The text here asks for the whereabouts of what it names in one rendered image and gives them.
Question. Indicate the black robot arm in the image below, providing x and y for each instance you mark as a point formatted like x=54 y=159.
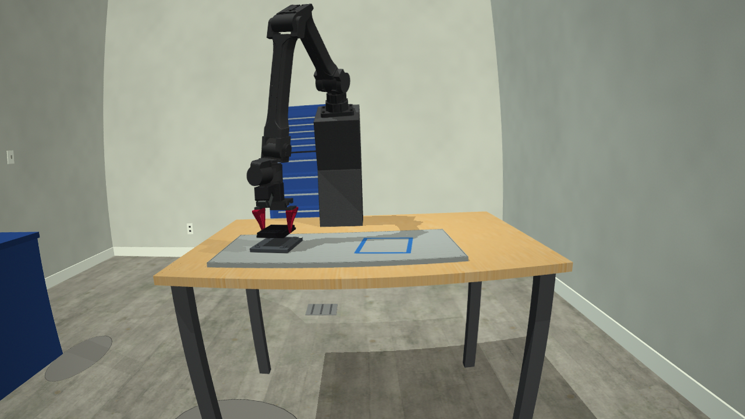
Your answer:
x=328 y=78

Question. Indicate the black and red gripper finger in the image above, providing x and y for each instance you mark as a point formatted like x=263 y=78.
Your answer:
x=290 y=216
x=259 y=215

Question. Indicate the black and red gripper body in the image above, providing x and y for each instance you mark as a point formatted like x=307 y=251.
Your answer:
x=279 y=205

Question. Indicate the blue tape outline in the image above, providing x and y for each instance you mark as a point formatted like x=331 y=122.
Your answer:
x=407 y=251

